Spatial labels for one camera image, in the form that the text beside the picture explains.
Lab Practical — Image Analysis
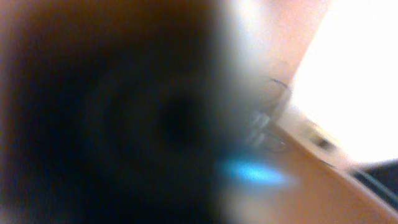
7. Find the black USB charging cable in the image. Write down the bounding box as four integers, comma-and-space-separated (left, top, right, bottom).
248, 76, 293, 155

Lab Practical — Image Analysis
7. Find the black smartphone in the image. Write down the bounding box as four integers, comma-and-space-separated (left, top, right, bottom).
1, 1, 248, 223

